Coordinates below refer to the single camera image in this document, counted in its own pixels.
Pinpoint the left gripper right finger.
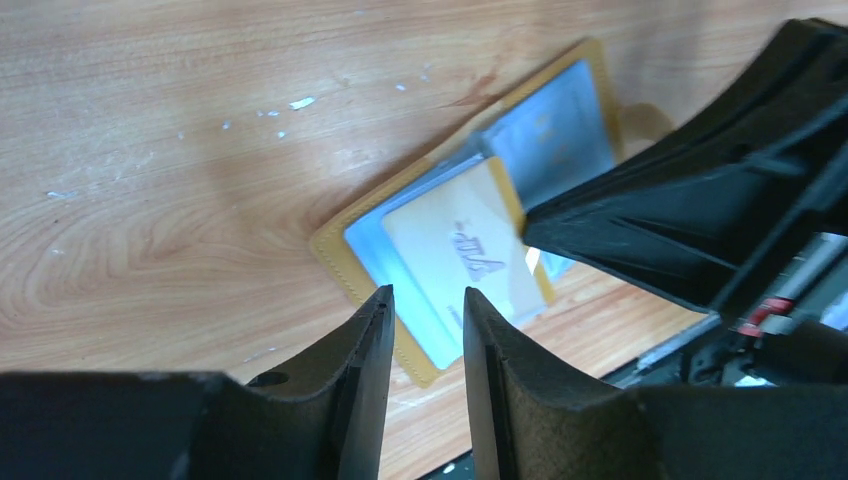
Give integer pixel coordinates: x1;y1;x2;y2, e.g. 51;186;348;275
464;288;847;479

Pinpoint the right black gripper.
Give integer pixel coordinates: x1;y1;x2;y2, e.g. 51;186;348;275
523;18;847;388

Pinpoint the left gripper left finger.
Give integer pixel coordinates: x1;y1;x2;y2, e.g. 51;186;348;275
1;286;395;479

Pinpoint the white credit card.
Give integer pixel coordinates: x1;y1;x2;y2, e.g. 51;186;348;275
382;157;553;335

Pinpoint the yellow leather card holder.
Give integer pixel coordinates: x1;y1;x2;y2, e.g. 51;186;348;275
310;38;623;388

